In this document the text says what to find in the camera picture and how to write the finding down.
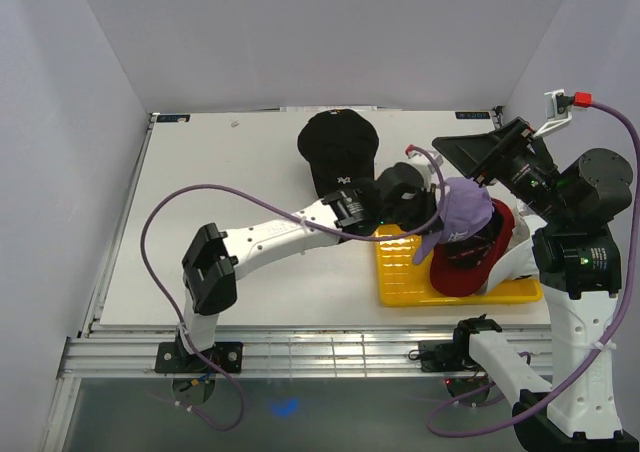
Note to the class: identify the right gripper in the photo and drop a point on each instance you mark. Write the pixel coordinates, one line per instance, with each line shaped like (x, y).
(465, 151)

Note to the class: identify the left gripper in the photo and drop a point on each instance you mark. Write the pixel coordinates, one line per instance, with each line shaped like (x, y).
(428, 210)

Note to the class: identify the purple baseball cap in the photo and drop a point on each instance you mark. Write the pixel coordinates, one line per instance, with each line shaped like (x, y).
(467, 209)

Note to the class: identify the black baseball cap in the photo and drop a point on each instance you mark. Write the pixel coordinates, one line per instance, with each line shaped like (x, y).
(339, 146)

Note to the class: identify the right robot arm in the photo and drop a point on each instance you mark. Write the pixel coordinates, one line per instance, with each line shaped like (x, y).
(579, 266)

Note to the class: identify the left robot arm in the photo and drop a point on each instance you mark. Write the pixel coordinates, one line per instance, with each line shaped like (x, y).
(403, 195)

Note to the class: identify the red baseball cap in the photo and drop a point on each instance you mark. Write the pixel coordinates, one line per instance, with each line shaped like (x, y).
(460, 269)

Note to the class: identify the yellow plastic tray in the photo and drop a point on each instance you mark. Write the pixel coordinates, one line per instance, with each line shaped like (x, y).
(403, 284)

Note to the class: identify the white baseball cap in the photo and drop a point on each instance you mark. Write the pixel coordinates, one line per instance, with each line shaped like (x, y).
(517, 262)

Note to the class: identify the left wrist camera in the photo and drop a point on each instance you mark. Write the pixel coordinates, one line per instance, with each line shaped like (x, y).
(424, 162)

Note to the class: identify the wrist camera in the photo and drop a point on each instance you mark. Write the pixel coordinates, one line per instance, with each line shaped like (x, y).
(558, 110)
(424, 162)

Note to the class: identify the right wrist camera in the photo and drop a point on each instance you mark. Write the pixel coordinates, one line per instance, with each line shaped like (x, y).
(558, 110)

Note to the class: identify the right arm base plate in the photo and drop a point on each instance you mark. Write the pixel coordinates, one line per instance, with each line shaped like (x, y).
(444, 356)

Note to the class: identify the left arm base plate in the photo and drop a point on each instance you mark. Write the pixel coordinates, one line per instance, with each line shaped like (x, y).
(172, 358)

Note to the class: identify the aluminium frame rail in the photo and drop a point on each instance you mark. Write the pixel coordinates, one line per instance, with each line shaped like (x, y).
(316, 315)

